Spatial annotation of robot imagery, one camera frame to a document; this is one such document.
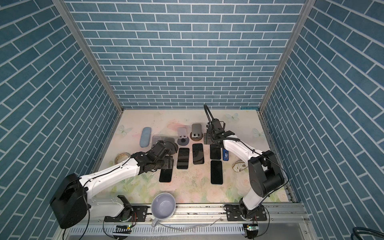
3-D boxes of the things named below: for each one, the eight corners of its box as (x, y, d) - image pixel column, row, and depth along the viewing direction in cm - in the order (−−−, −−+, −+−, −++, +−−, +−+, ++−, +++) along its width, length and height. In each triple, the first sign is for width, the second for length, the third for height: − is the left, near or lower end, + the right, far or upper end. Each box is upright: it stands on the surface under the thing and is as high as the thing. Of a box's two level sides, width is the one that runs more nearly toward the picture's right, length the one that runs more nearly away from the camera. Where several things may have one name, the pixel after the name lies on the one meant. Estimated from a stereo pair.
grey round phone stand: (177, 145, 102) (176, 140, 97) (178, 132, 109) (178, 127, 104) (188, 145, 102) (188, 140, 97) (189, 132, 109) (189, 127, 104)
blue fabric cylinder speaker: (139, 147, 101) (137, 145, 99) (144, 129, 111) (143, 127, 109) (148, 147, 101) (147, 145, 99) (152, 129, 111) (152, 127, 109)
